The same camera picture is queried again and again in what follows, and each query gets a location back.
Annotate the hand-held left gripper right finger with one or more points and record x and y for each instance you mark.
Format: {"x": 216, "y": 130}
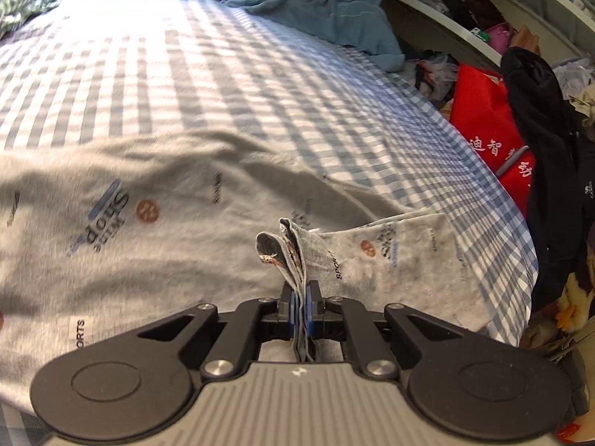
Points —
{"x": 310, "y": 320}

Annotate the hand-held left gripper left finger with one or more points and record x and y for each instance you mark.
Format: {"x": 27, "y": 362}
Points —
{"x": 293, "y": 320}

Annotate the grey printed t-shirt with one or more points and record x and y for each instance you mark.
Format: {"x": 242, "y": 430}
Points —
{"x": 162, "y": 265}

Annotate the blue checked bed sheet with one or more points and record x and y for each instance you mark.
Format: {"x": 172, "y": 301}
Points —
{"x": 209, "y": 79}

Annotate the yellow plush toy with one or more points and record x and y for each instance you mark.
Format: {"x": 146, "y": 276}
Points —
{"x": 574, "y": 302}

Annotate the grey fabric bag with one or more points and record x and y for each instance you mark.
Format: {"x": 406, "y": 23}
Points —
{"x": 571, "y": 362}

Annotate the red bag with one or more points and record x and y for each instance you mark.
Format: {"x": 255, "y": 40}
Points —
{"x": 479, "y": 116}

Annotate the crumpled clothes heap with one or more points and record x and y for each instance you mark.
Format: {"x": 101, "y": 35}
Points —
{"x": 434, "y": 74}

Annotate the black garment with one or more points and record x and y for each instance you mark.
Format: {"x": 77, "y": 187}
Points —
{"x": 544, "y": 125}

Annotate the crumpled blue cloth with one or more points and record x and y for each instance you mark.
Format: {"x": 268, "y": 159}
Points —
{"x": 316, "y": 9}

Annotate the white shelf unit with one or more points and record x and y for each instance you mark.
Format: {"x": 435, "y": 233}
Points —
{"x": 446, "y": 14}

